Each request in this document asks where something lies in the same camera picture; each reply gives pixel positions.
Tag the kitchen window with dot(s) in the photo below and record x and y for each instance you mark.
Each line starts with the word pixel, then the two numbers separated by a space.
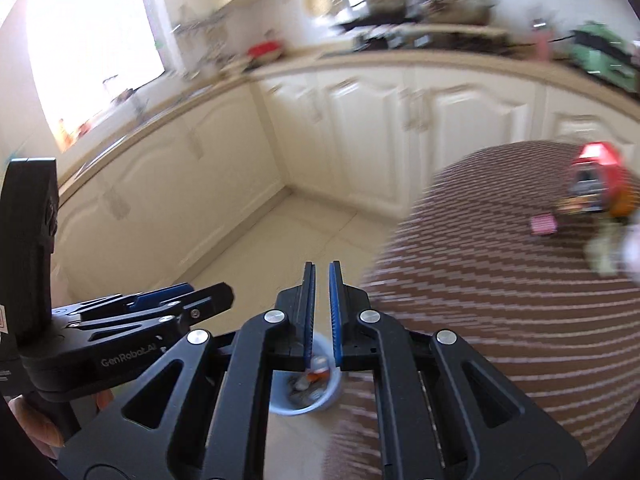
pixel 95 45

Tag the brown polka dot tablecloth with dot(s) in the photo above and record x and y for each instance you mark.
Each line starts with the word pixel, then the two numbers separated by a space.
pixel 475 285

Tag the orange packet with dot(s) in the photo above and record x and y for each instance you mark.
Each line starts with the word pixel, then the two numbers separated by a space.
pixel 624 205

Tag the cream round colander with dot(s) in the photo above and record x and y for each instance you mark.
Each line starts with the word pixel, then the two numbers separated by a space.
pixel 317 0

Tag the person's left hand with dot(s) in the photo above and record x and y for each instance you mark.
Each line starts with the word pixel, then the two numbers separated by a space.
pixel 35 422

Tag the pink utensil cup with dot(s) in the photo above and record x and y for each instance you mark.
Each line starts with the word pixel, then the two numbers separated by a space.
pixel 542 45

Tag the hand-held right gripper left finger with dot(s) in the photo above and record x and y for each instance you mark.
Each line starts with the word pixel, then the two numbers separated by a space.
pixel 310 310

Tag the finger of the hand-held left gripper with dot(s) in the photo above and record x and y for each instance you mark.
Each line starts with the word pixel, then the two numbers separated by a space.
pixel 160 295
pixel 210 300

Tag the steel wok with lid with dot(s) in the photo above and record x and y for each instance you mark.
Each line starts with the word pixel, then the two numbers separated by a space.
pixel 460 10

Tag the small pink packet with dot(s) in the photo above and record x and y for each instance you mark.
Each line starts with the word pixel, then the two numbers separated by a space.
pixel 542 224

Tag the red box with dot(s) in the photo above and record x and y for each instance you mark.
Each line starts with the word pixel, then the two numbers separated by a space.
pixel 263 50

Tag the red can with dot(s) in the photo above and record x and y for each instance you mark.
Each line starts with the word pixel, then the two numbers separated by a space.
pixel 597 157

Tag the row of hanging utensils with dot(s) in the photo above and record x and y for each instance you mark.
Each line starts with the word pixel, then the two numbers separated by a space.
pixel 210 40

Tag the green electric cooker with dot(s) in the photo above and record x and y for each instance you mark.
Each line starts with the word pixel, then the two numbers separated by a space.
pixel 600 55

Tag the orange white wrapper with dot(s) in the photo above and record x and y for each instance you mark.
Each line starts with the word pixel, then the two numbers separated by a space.
pixel 319 369

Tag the black gas stove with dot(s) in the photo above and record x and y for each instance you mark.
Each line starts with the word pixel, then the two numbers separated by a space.
pixel 400 40

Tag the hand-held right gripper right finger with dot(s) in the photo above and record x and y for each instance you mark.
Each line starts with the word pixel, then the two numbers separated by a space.
pixel 336 310

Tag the blue trash bin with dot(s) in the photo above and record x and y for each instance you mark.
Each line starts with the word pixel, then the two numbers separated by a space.
pixel 300 411

